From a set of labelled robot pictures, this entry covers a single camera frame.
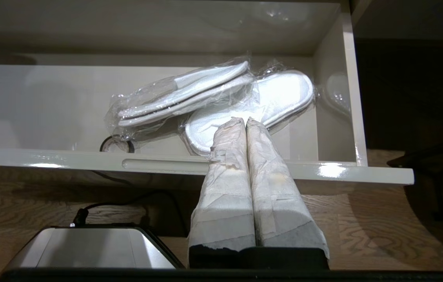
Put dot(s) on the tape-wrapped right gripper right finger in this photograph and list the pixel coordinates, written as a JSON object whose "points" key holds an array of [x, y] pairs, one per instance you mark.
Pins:
{"points": [[276, 196]]}

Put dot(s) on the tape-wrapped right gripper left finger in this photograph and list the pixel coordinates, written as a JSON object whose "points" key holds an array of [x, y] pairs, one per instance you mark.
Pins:
{"points": [[225, 188]]}

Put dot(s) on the bagged white slippers pair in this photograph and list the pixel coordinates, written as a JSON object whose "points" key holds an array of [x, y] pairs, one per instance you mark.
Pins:
{"points": [[186, 94], [284, 94]]}

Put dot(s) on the cream cabinet drawer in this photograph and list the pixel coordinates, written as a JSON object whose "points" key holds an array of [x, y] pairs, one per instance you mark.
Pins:
{"points": [[49, 109]]}

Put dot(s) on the silver robot base box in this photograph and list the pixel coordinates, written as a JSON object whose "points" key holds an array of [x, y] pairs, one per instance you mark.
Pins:
{"points": [[88, 248]]}

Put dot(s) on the black metal stand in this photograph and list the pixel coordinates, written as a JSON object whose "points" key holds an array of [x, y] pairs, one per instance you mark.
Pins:
{"points": [[437, 184]]}

